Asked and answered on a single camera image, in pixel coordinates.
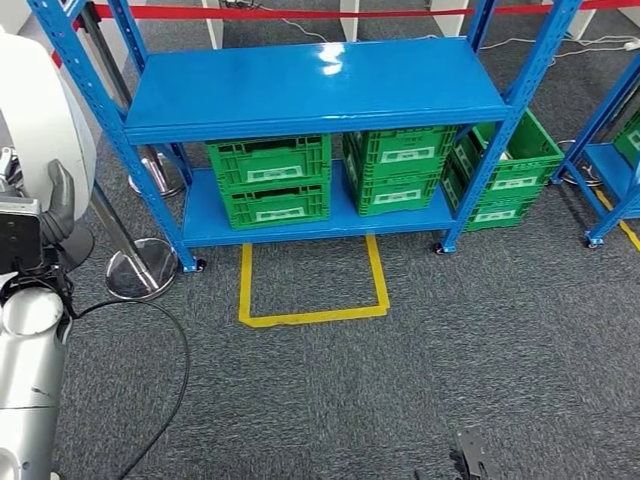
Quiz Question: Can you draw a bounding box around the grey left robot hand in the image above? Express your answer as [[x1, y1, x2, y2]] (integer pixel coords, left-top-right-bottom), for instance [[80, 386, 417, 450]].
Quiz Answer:
[[0, 146, 76, 248]]

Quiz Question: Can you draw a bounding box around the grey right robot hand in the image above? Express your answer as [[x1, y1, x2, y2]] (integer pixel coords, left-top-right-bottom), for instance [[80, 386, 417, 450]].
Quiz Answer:
[[414, 450, 463, 480]]

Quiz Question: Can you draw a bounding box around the white curved plastic part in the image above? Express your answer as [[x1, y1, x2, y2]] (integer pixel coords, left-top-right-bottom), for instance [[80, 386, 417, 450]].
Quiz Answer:
[[0, 29, 97, 223]]

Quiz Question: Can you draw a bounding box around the blue metal shelf rack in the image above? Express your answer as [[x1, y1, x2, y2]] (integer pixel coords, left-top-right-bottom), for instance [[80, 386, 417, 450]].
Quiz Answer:
[[549, 52, 640, 250], [27, 0, 583, 274]]

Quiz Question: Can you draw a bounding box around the short red barrier belt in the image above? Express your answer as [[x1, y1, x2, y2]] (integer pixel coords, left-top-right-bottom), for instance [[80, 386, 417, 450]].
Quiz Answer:
[[50, 16, 84, 71]]

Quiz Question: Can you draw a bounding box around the yellow floor tape square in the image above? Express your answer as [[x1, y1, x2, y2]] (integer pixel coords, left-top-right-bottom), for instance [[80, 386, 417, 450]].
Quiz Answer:
[[238, 233, 390, 329]]

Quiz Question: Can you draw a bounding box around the green plastic crate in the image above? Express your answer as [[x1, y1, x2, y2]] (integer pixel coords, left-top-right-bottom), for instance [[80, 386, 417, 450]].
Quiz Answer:
[[349, 168, 444, 218], [220, 180, 331, 232], [342, 125, 458, 181], [612, 109, 640, 167], [442, 109, 565, 201], [465, 192, 538, 233], [205, 134, 333, 195]]

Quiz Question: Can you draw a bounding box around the white table leg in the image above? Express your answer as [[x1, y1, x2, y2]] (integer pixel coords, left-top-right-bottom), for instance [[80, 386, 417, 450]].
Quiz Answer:
[[429, 0, 471, 38], [567, 0, 596, 41], [340, 0, 360, 43], [202, 0, 224, 51]]

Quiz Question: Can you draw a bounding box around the chrome stanchion base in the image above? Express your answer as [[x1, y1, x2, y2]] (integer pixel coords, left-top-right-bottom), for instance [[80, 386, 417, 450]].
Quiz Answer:
[[557, 139, 604, 189]]

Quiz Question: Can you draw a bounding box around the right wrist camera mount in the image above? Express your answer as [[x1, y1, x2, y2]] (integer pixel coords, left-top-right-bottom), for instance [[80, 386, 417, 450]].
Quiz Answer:
[[454, 427, 494, 480]]

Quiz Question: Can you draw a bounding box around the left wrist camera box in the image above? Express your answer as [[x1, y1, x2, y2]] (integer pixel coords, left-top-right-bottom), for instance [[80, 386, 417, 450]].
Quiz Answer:
[[0, 196, 44, 276]]

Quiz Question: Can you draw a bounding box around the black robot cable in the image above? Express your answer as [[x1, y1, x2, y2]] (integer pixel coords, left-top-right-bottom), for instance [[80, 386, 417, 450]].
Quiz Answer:
[[72, 298, 191, 480]]

